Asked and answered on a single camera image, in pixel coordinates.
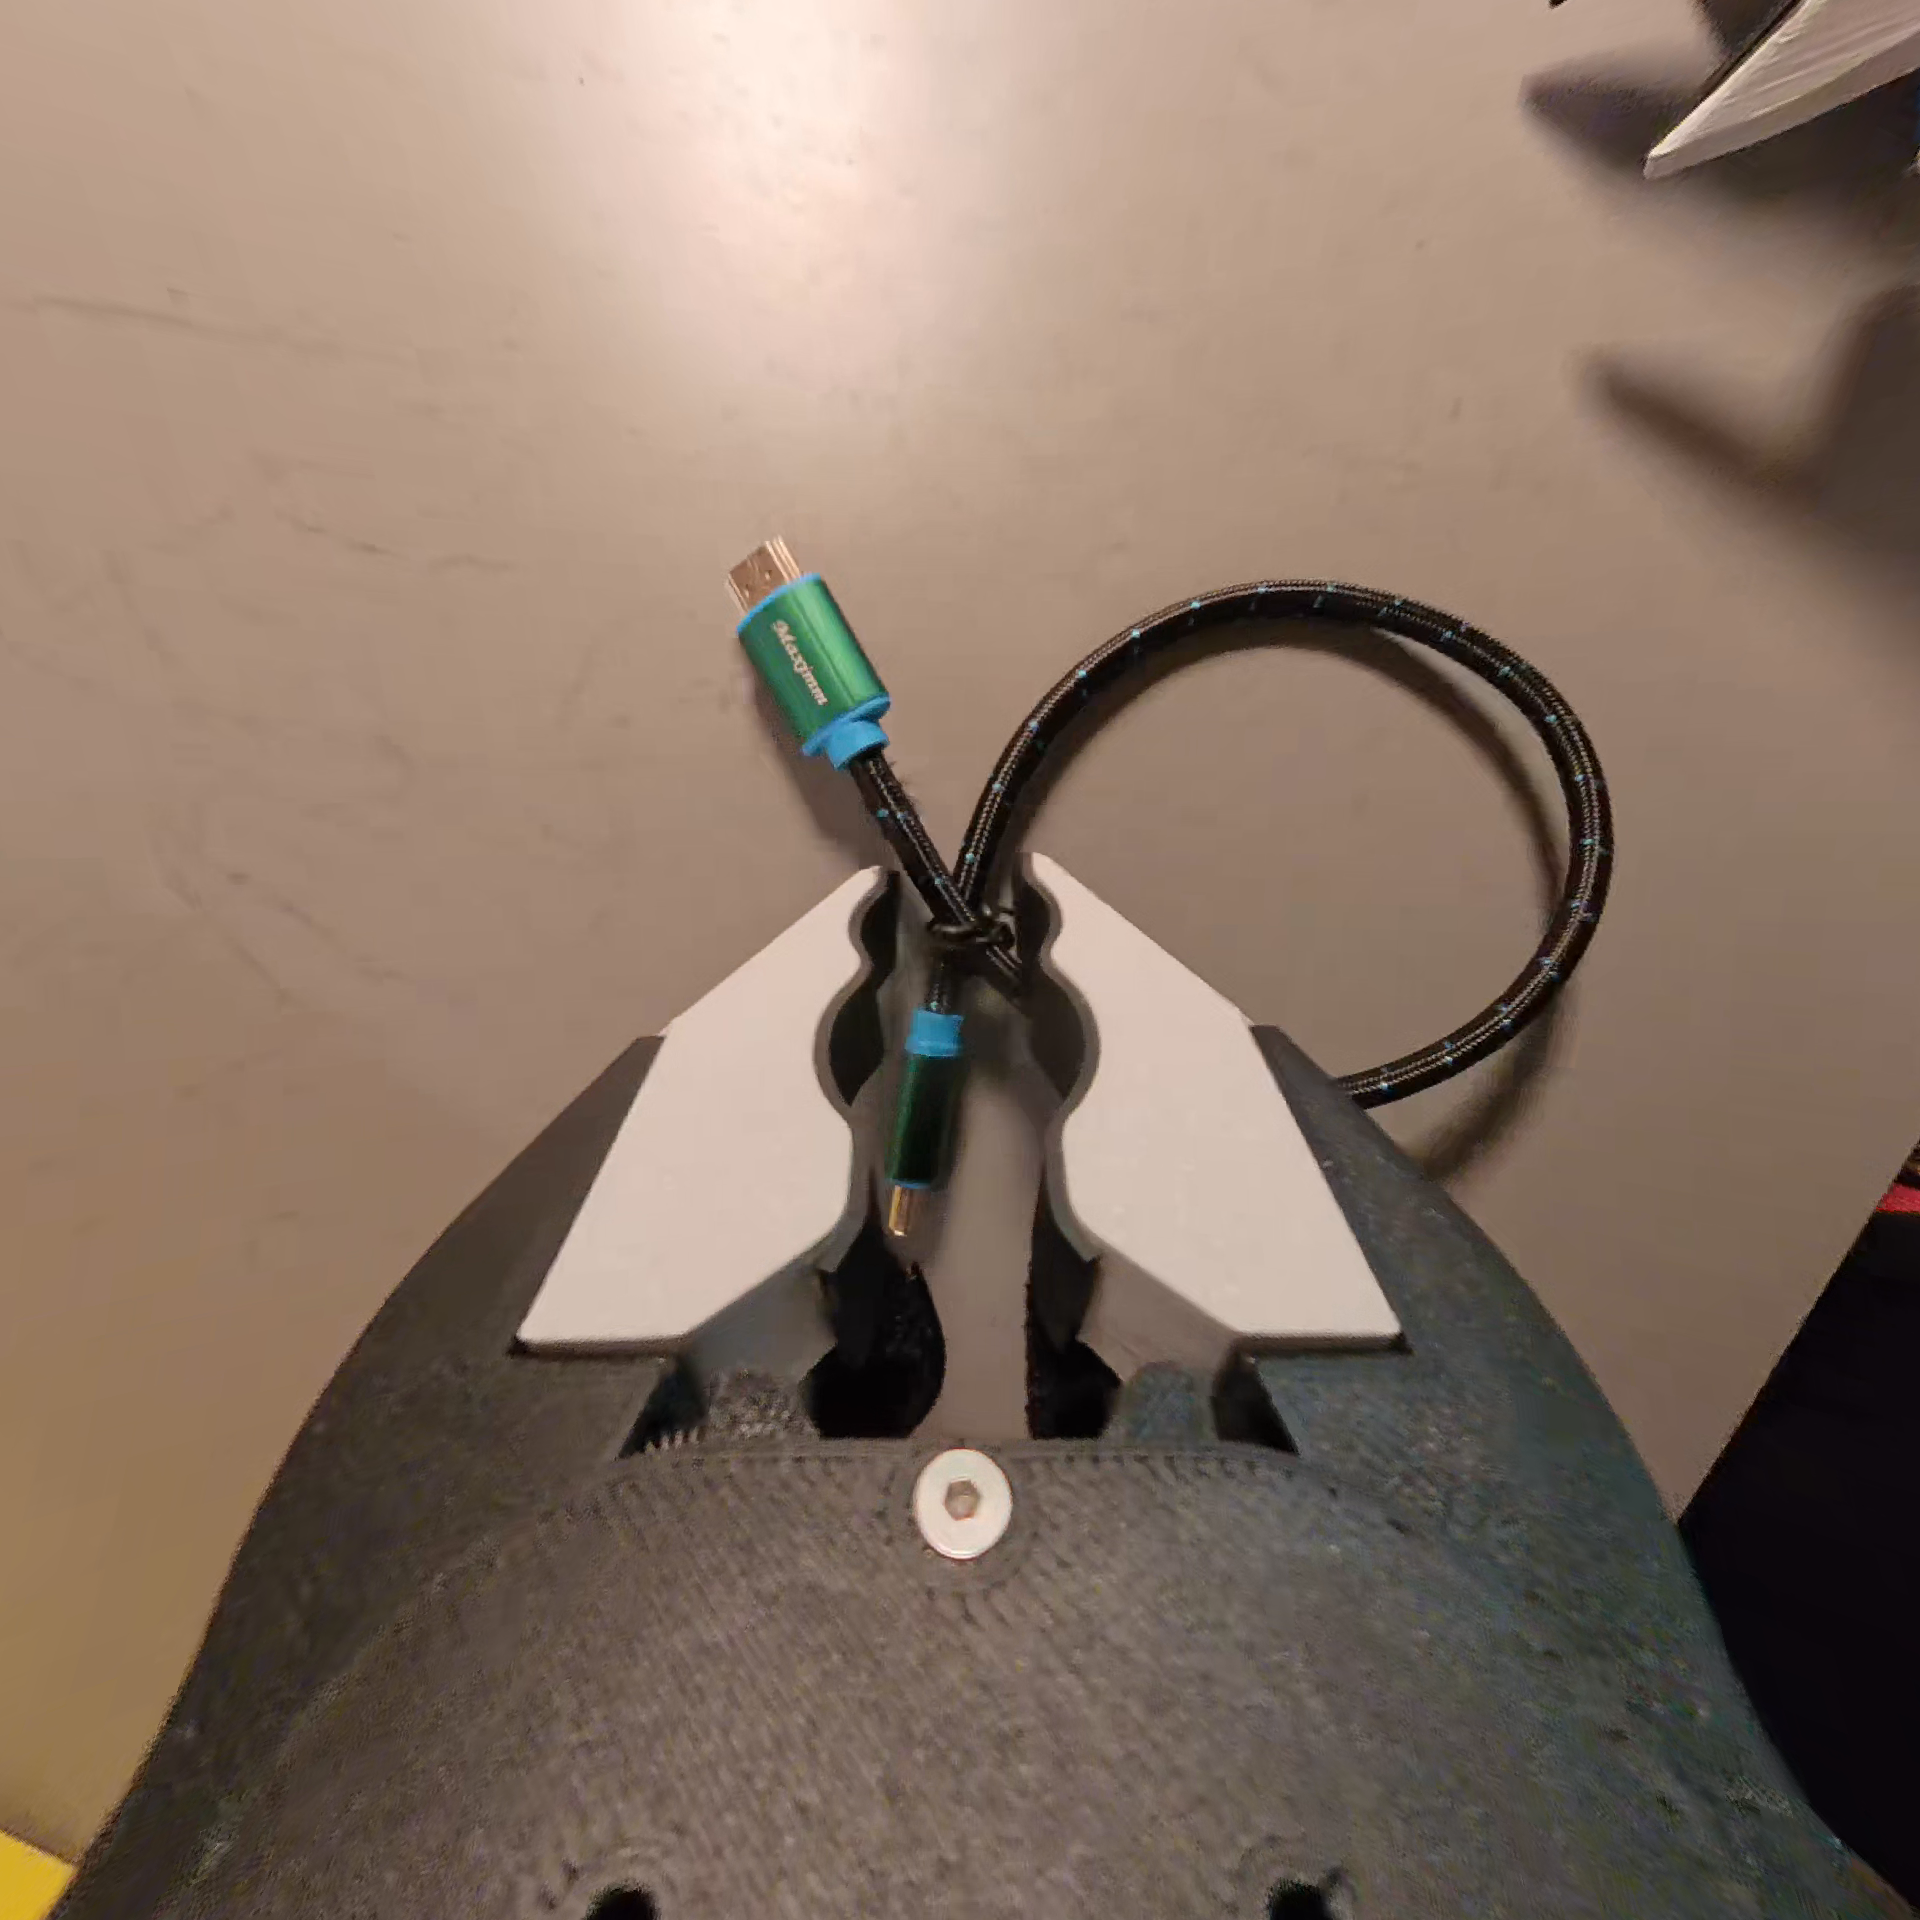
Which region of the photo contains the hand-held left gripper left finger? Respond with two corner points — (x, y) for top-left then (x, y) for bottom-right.
(513, 867), (900, 1361)

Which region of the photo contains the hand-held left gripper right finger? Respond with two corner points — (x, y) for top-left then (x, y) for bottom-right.
(1019, 854), (1409, 1361)

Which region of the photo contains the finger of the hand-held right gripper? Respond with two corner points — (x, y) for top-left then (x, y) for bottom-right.
(1641, 0), (1920, 183)

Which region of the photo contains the green plug braided hdmi cable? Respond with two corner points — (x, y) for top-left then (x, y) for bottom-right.
(723, 537), (1617, 1240)

